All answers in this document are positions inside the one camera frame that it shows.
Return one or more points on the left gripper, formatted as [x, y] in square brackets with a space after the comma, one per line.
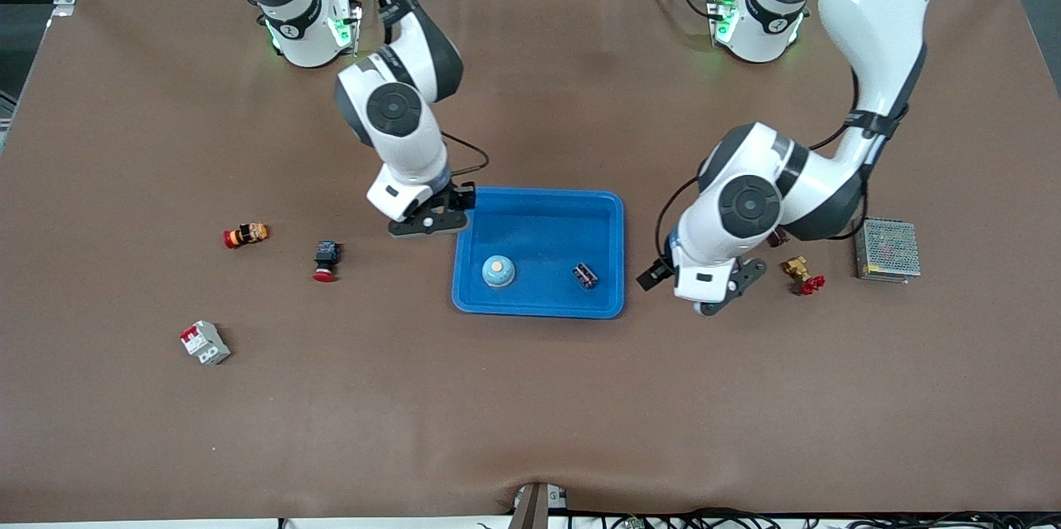
[652, 275]

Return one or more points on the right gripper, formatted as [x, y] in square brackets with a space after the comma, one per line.
[458, 197]

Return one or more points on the light blue bell orange button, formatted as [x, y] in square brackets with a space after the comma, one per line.
[497, 274]

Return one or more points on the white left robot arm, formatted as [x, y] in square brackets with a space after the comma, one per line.
[870, 7]

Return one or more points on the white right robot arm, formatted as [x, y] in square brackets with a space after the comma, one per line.
[414, 154]

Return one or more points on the blue plastic tray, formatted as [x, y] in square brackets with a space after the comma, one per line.
[539, 230]

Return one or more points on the black red push button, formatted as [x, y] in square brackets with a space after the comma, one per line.
[326, 251]

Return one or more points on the perforated metal power supply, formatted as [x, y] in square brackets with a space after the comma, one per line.
[891, 251]

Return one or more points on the orange red emergency button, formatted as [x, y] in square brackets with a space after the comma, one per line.
[249, 235]

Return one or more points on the brown table cover mat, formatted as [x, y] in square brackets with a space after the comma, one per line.
[530, 405]

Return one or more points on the white red circuit breaker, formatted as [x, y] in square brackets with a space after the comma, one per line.
[205, 344]

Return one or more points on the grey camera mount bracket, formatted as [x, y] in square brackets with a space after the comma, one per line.
[535, 508]

